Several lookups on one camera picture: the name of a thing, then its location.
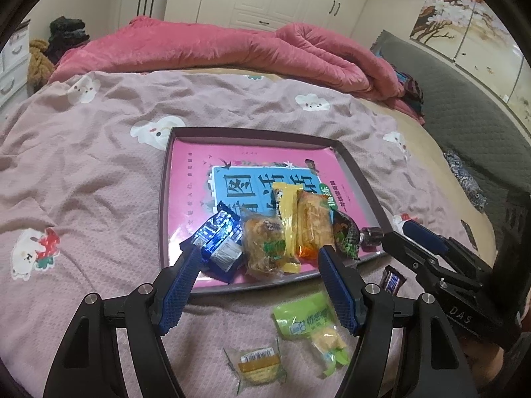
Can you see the dark wrapped candy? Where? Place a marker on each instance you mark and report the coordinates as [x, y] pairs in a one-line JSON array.
[[371, 238]]

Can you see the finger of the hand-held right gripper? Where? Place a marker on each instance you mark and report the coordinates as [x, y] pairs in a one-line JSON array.
[[425, 238], [408, 253]]

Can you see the grey patterned cloth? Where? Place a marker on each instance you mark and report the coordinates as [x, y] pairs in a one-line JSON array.
[[464, 178]]

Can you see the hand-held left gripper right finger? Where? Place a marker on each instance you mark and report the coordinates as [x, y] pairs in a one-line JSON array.
[[337, 290]]

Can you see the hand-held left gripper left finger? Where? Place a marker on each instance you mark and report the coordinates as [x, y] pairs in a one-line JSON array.
[[182, 286]]

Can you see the small dark flat object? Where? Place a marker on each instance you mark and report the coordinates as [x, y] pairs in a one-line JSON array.
[[468, 236]]

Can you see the brown chocolate bar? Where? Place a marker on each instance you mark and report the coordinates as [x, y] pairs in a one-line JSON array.
[[392, 280]]

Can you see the green snack packet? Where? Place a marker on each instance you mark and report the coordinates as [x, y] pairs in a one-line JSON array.
[[303, 319]]

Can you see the mauve printed bed sheet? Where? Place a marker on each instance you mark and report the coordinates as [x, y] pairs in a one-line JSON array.
[[83, 153]]

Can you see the long yellow snack packet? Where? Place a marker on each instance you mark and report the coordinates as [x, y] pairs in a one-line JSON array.
[[288, 224]]

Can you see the dark clothes pile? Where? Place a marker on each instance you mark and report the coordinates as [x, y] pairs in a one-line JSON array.
[[66, 33]]

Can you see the colourful striped cloth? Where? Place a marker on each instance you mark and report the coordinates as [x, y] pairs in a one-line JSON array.
[[410, 91]]

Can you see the dark triangular snack packet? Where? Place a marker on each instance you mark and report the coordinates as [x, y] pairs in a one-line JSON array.
[[346, 236]]

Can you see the clear pastry packet green label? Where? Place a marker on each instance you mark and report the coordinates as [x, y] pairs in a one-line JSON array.
[[263, 248]]

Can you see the white drawer cabinet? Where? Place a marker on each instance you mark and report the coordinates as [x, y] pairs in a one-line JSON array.
[[12, 62]]

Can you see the brown knitted cloth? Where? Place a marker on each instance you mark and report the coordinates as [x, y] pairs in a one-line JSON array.
[[39, 64]]

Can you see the pink fleece blanket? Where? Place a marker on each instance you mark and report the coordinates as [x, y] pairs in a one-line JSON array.
[[207, 45]]

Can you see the grey quilted headboard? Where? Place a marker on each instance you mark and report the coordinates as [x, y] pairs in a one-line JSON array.
[[456, 103]]

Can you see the pink book with blue label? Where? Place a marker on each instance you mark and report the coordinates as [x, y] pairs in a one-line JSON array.
[[195, 182]]

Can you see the person's right hand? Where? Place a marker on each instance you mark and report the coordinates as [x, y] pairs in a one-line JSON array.
[[481, 365]]

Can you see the tree wall painting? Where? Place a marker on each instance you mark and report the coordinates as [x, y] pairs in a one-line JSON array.
[[448, 16]]

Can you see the orange cracker packet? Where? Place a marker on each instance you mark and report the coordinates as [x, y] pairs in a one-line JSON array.
[[313, 224]]

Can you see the small round cake clear packet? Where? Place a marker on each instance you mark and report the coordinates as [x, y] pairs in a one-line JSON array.
[[257, 367]]

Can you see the blue snack packet white label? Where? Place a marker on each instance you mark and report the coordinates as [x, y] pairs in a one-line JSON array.
[[226, 262]]

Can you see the dark shallow tray box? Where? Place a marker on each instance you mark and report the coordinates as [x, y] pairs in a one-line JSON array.
[[166, 215]]

